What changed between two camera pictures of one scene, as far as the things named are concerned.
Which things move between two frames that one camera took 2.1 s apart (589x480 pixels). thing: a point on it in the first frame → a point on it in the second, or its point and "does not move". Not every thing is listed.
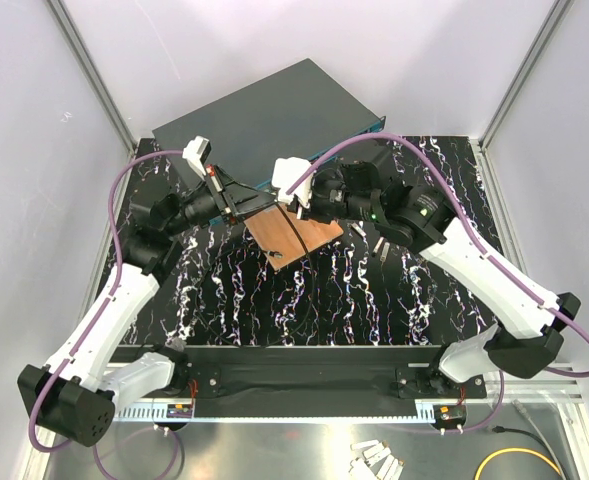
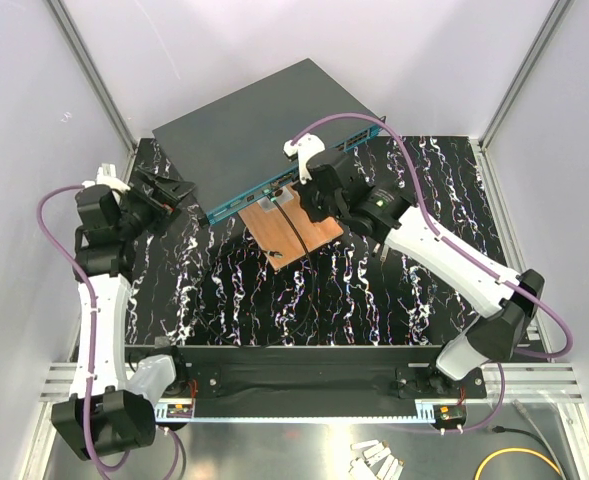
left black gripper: (230, 210) → (164, 212)
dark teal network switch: (292, 114) does not move
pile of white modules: (368, 453) does not move
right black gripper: (311, 212) does not move
